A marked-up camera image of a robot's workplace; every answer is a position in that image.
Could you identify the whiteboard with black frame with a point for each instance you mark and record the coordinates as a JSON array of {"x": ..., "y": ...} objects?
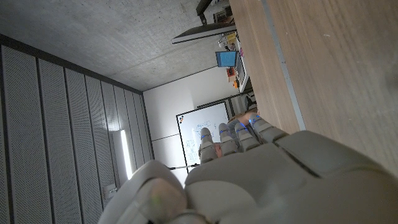
[{"x": 202, "y": 124}]

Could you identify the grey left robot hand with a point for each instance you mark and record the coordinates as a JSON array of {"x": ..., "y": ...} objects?
[{"x": 264, "y": 183}]

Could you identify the seated person grey shirt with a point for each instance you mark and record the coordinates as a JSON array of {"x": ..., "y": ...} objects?
[{"x": 242, "y": 118}]

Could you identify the black computer monitor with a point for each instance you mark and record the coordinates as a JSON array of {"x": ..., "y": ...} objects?
[{"x": 202, "y": 32}]

